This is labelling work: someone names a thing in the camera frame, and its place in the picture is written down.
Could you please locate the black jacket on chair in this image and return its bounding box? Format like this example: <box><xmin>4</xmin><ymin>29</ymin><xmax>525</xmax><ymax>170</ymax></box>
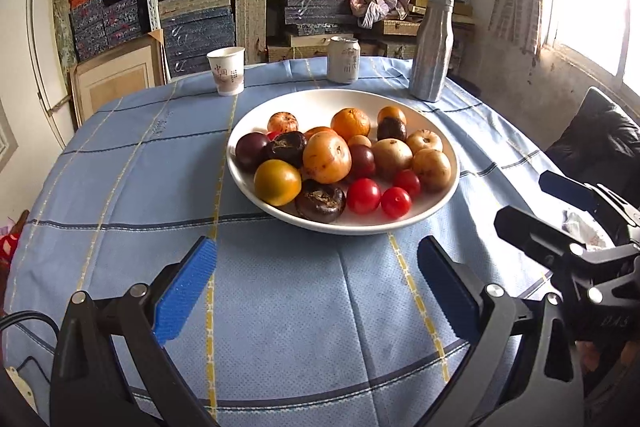
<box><xmin>546</xmin><ymin>87</ymin><xmax>640</xmax><ymax>207</ymax></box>

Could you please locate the brown kiwi-like fruit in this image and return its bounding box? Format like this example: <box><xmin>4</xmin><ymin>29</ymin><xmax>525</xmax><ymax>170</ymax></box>
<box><xmin>371</xmin><ymin>139</ymin><xmax>413</xmax><ymax>181</ymax></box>

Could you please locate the dark brown mangosteen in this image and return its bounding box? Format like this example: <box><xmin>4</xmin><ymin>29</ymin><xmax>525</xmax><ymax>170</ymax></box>
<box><xmin>294</xmin><ymin>179</ymin><xmax>346</xmax><ymax>223</ymax></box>
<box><xmin>267</xmin><ymin>131</ymin><xmax>307</xmax><ymax>169</ymax></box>

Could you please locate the white beverage can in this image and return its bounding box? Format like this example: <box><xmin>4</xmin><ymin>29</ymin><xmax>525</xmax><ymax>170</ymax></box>
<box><xmin>326</xmin><ymin>37</ymin><xmax>360</xmax><ymax>84</ymax></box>

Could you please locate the pale striped small apple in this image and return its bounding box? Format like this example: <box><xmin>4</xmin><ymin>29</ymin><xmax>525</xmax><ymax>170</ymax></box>
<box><xmin>406</xmin><ymin>129</ymin><xmax>444</xmax><ymax>155</ymax></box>

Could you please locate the large white oval plate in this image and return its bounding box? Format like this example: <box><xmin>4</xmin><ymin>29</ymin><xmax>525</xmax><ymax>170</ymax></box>
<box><xmin>227</xmin><ymin>89</ymin><xmax>460</xmax><ymax>235</ymax></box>

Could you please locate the person's right hand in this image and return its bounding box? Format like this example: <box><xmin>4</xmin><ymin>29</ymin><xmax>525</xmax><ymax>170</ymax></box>
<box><xmin>576</xmin><ymin>341</ymin><xmax>639</xmax><ymax>373</ymax></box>

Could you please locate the black cable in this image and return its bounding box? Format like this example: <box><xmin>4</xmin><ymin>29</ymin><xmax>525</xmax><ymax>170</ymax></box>
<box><xmin>0</xmin><ymin>310</ymin><xmax>61</xmax><ymax>388</ymax></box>

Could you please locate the brown plush toy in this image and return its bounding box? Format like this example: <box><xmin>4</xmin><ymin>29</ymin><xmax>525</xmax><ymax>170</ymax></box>
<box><xmin>0</xmin><ymin>210</ymin><xmax>29</xmax><ymax>303</ymax></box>

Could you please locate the silver metal bottle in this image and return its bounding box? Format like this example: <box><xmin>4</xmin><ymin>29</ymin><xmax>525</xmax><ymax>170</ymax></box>
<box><xmin>409</xmin><ymin>0</ymin><xmax>454</xmax><ymax>102</ymax></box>

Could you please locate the tan round pear large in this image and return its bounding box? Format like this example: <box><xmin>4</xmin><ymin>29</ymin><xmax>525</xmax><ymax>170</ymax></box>
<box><xmin>411</xmin><ymin>148</ymin><xmax>451</xmax><ymax>193</ymax></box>

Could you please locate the small orange tomato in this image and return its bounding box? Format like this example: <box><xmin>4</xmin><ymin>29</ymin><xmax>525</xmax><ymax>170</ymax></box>
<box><xmin>378</xmin><ymin>105</ymin><xmax>407</xmax><ymax>124</ymax></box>

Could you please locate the dark mangosteen hidden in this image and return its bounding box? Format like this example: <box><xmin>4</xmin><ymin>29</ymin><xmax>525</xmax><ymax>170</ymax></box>
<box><xmin>376</xmin><ymin>117</ymin><xmax>407</xmax><ymax>142</ymax></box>

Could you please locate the large orange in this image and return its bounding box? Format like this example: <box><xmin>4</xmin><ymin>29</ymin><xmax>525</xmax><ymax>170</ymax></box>
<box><xmin>331</xmin><ymin>107</ymin><xmax>371</xmax><ymax>141</ymax></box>
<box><xmin>304</xmin><ymin>126</ymin><xmax>333</xmax><ymax>141</ymax></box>

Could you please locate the red cherry tomato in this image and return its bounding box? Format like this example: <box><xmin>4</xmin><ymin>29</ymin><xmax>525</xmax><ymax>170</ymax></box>
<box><xmin>267</xmin><ymin>131</ymin><xmax>281</xmax><ymax>141</ymax></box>
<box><xmin>381</xmin><ymin>186</ymin><xmax>412</xmax><ymax>220</ymax></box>
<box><xmin>393</xmin><ymin>169</ymin><xmax>422</xmax><ymax>199</ymax></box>
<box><xmin>347</xmin><ymin>178</ymin><xmax>382</xmax><ymax>215</ymax></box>

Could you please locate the yellow-orange persimmon fruit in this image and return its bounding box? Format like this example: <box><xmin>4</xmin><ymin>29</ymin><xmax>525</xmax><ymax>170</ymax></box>
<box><xmin>254</xmin><ymin>159</ymin><xmax>303</xmax><ymax>207</ymax></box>

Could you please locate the white paper cup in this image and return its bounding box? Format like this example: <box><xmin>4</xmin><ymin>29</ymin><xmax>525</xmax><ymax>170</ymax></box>
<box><xmin>206</xmin><ymin>46</ymin><xmax>245</xmax><ymax>95</ymax></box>

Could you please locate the wooden framed panel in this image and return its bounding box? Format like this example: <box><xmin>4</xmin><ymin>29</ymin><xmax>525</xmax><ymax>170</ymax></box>
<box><xmin>72</xmin><ymin>29</ymin><xmax>166</xmax><ymax>126</ymax></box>

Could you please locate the red cherry tomato front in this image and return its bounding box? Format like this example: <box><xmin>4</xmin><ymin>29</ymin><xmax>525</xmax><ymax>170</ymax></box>
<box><xmin>381</xmin><ymin>186</ymin><xmax>412</xmax><ymax>220</ymax></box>

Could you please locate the pink crumpled cloth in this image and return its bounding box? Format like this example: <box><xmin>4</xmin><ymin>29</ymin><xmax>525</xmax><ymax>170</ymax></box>
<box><xmin>348</xmin><ymin>0</ymin><xmax>410</xmax><ymax>29</ymax></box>

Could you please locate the crumpled white tissue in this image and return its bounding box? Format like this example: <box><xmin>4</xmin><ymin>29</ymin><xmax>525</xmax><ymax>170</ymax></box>
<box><xmin>562</xmin><ymin>210</ymin><xmax>614</xmax><ymax>251</ymax></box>

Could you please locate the small tan longan fruit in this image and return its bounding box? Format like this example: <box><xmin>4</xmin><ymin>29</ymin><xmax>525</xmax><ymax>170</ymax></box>
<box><xmin>348</xmin><ymin>134</ymin><xmax>372</xmax><ymax>147</ymax></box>

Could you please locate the dark red plum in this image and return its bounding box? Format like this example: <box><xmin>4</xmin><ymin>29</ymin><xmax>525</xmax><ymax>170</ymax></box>
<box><xmin>235</xmin><ymin>132</ymin><xmax>270</xmax><ymax>172</ymax></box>
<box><xmin>348</xmin><ymin>144</ymin><xmax>376</xmax><ymax>180</ymax></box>

